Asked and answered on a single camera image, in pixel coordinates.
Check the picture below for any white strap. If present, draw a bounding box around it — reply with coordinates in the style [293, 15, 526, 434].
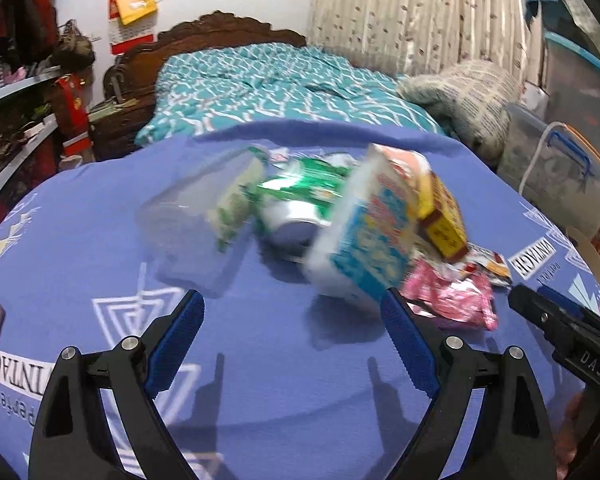
[520, 121, 566, 196]

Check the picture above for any newspaper print pillow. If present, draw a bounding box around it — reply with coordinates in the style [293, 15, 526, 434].
[397, 59, 523, 161]

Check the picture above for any clear plastic container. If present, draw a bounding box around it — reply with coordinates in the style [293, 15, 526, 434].
[137, 147, 266, 296]

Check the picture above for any teal patterned bedsheet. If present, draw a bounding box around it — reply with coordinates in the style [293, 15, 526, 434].
[136, 42, 446, 148]

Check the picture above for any red packet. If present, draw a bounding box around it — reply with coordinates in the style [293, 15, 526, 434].
[55, 74, 93, 161]

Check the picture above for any white blue printed carton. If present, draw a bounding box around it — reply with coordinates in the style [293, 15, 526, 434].
[302, 160, 423, 308]

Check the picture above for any yellow red box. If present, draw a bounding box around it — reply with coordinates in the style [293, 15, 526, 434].
[417, 172, 470, 263]

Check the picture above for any carved wooden headboard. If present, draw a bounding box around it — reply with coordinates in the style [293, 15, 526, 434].
[87, 10, 308, 163]

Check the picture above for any white orange wrapper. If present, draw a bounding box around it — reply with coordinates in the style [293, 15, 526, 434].
[467, 242, 513, 288]

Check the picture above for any beige patterned curtain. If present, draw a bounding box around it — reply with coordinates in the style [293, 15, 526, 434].
[307, 0, 531, 78]

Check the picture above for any beige trash bin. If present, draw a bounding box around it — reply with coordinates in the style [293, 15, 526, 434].
[565, 225, 600, 296]

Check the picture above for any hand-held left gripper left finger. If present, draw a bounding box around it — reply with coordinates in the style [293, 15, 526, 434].
[28, 289, 206, 480]

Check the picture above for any pink wrapper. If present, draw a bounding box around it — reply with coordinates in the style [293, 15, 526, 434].
[400, 257, 498, 331]

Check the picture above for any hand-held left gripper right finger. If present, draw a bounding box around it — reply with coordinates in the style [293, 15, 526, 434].
[380, 287, 566, 480]

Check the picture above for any silver drink can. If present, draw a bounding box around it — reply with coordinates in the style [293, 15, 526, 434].
[259, 205, 333, 263]

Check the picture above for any orange edged lid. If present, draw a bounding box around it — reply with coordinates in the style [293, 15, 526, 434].
[555, 122, 600, 186]

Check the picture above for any green white wrapper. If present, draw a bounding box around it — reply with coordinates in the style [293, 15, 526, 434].
[256, 155, 361, 211]

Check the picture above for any clear blue-handled storage box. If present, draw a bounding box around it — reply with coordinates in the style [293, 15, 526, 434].
[497, 102, 600, 241]

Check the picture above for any metal shelf rack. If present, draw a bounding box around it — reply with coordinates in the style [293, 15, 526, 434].
[0, 65, 63, 221]

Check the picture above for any large grey storage box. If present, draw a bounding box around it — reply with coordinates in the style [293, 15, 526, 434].
[542, 30, 600, 126]

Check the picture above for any pale green white packet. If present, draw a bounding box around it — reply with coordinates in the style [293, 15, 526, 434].
[207, 146, 271, 253]

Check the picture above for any camouflage bag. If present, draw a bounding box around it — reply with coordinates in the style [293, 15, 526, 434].
[50, 20, 96, 68]

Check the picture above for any red yellow wall calendar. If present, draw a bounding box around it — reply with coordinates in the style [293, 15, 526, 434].
[107, 0, 160, 56]

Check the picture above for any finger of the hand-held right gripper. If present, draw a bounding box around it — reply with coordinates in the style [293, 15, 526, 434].
[540, 286, 600, 325]
[509, 285, 581, 348]

